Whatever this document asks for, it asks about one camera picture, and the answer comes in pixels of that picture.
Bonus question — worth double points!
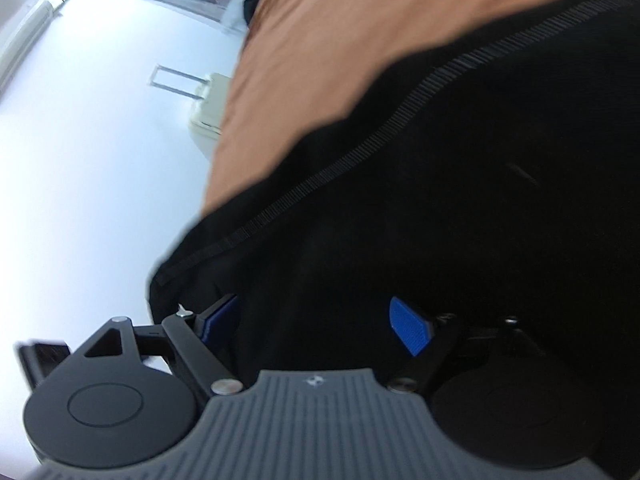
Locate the white suitcase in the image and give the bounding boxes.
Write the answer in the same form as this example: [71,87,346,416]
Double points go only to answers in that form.
[147,62,232,137]

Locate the dark clothes pile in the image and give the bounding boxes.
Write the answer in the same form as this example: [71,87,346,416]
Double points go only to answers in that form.
[243,0,267,27]

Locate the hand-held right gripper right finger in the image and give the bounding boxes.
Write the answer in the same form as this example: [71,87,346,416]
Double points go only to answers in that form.
[387,296,543,397]

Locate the white air conditioner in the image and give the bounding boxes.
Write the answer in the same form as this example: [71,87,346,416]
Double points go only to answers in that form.
[0,0,57,92]

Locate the black pants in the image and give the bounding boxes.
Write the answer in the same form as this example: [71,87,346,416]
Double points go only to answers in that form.
[147,0,640,480]

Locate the brown bed sheet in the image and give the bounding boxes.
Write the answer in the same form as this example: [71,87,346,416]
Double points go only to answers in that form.
[201,0,640,218]

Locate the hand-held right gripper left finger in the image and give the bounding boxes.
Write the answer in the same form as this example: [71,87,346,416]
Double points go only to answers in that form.
[75,293,246,398]

